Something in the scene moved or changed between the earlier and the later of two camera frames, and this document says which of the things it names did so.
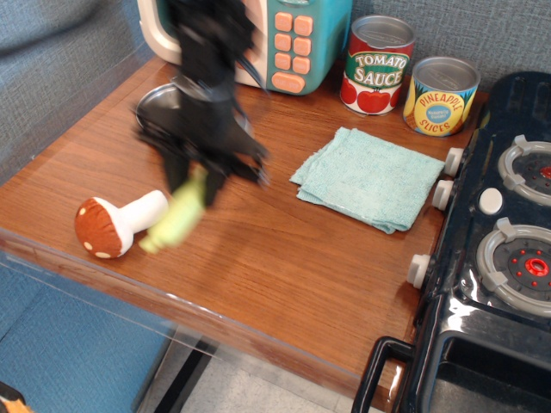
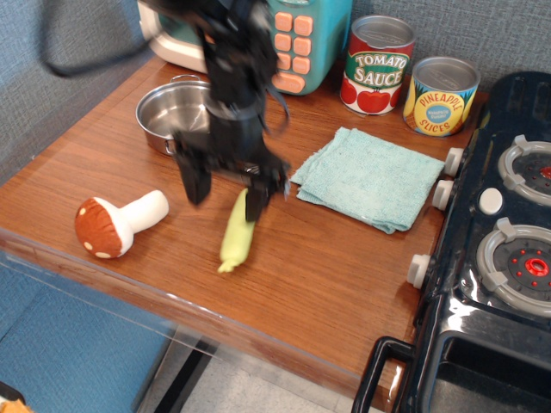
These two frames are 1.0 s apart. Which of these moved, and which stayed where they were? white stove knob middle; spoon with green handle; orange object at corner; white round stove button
Moved: spoon with green handle
Stayed: white round stove button; orange object at corner; white stove knob middle
